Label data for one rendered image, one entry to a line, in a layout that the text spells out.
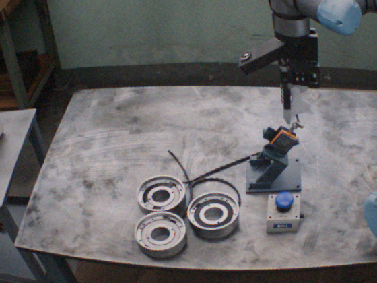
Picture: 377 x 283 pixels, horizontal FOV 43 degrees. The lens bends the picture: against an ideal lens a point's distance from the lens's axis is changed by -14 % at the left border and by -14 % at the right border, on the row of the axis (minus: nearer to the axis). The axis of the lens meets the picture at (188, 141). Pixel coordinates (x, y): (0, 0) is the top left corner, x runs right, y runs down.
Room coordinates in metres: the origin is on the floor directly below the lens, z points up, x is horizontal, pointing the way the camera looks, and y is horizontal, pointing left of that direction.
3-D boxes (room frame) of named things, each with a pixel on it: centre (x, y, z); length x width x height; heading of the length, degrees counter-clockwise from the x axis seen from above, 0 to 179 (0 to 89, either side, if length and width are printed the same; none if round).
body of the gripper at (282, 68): (0.83, -0.23, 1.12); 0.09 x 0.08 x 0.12; 80
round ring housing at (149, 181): (0.81, 0.07, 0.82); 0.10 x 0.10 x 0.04
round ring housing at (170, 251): (0.70, 0.08, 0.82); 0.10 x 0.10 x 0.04
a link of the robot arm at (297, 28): (0.83, -0.22, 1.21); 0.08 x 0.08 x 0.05
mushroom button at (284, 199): (0.70, -0.17, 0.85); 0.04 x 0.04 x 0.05
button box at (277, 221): (0.70, -0.18, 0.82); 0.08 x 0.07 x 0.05; 76
